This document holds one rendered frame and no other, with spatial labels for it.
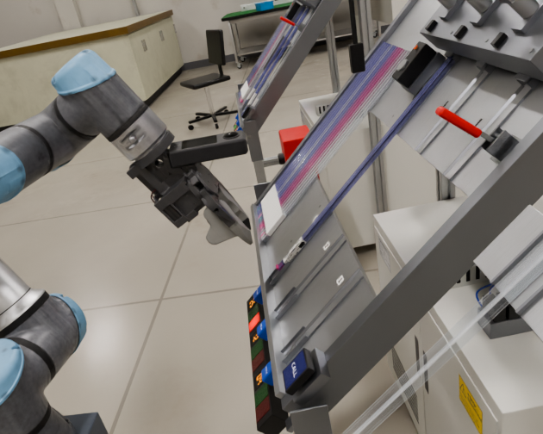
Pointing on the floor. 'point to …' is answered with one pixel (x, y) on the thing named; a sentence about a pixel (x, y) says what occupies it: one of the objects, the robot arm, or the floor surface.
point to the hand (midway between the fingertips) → (249, 228)
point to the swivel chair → (215, 51)
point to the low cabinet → (34, 99)
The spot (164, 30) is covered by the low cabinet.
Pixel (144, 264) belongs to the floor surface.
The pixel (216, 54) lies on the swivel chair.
